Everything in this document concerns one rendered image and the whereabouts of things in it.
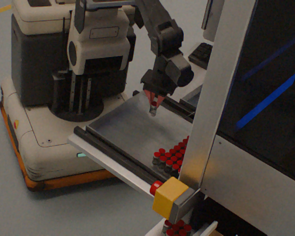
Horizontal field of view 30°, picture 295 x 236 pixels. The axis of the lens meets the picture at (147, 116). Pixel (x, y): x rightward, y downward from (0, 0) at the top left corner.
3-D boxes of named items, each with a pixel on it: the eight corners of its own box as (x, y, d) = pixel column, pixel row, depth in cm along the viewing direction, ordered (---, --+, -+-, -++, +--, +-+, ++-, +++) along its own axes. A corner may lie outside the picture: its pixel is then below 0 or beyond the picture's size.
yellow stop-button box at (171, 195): (190, 210, 142) (195, 190, 137) (173, 225, 137) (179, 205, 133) (166, 194, 145) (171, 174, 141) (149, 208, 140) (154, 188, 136)
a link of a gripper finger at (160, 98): (159, 116, 166) (165, 92, 159) (138, 107, 167) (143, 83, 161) (168, 103, 171) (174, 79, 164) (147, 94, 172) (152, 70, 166)
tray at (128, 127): (222, 151, 174) (224, 143, 172) (172, 194, 156) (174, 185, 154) (138, 100, 188) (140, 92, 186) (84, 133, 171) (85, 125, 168)
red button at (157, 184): (167, 195, 142) (170, 184, 140) (158, 203, 140) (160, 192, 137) (156, 187, 144) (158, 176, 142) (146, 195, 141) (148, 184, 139)
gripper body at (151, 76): (171, 98, 160) (176, 77, 155) (138, 84, 162) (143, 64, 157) (179, 85, 165) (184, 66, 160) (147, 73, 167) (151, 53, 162)
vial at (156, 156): (159, 165, 164) (162, 154, 161) (155, 169, 163) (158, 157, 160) (154, 161, 165) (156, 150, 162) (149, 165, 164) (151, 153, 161)
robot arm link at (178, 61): (177, 23, 153) (150, 34, 150) (202, 47, 146) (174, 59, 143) (175, 55, 162) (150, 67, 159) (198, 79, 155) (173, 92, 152)
